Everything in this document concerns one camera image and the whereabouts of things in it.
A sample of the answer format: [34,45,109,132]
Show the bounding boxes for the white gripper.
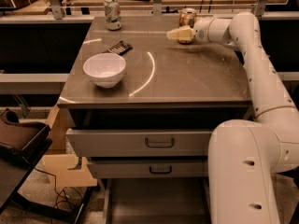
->
[166,17,214,43]

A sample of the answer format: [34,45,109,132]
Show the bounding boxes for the orange soda can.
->
[178,7,198,45]

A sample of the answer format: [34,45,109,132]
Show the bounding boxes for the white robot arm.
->
[166,12,299,224]

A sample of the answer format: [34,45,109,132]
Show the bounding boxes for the green white soda can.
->
[104,0,121,31]

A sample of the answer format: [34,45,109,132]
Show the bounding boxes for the grey drawer cabinet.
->
[57,14,255,224]

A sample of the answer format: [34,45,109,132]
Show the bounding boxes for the open bottom drawer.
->
[103,177,211,224]

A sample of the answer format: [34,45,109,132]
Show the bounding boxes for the dark snack bar wrapper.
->
[105,41,133,55]

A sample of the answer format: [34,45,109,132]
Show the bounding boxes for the white bowl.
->
[83,53,126,88]

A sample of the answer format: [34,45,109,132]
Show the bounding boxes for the cardboard box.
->
[42,105,97,190]

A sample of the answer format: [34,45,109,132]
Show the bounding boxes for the brown black chair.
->
[0,107,53,215]

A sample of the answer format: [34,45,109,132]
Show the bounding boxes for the top drawer with handle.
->
[66,129,211,158]

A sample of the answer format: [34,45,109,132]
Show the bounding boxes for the drawer with handle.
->
[66,129,211,158]
[87,158,208,179]

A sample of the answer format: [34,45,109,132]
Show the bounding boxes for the middle drawer with handle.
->
[87,158,208,179]

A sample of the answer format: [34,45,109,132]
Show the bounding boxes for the black floor cable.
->
[33,166,85,224]

